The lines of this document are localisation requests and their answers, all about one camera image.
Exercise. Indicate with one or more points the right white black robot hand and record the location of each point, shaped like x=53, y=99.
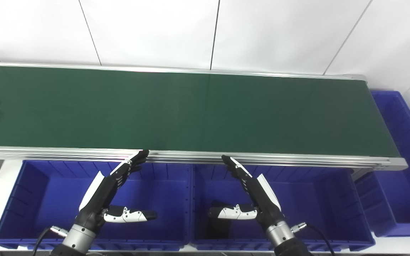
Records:
x=263, y=202

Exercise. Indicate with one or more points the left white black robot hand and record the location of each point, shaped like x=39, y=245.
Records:
x=98, y=199

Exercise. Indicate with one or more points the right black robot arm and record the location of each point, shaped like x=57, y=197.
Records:
x=283, y=240

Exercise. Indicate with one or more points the blue plastic bin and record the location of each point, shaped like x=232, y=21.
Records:
x=311, y=202
x=48, y=199
x=400, y=199

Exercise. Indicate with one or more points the green conveyor belt aluminium frame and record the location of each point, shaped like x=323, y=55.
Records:
x=205, y=113

